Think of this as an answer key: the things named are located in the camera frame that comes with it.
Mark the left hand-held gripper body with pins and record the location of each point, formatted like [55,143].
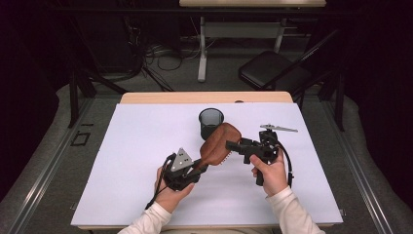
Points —
[181,161]

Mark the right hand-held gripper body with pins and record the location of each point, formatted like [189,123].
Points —
[266,148]

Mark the brown wooden hairbrush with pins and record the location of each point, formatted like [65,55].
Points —
[217,144]

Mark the black mesh pen cup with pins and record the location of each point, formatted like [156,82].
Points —
[209,118]

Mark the person's right hand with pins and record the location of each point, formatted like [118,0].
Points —
[274,177]

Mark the person's left hand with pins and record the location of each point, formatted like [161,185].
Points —
[168,198]

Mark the white table cover sheet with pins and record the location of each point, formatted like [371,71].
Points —
[136,130]

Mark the light wooden table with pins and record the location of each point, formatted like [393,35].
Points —
[162,97]

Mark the black folding chair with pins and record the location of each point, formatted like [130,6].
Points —
[263,68]

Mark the black metal stand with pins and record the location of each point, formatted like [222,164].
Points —
[340,104]
[73,97]

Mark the white-legged background desk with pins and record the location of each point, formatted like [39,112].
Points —
[240,30]

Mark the black metal crossbar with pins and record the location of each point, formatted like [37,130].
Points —
[130,11]

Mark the aluminium floor rail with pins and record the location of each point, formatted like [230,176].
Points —
[39,182]
[364,182]

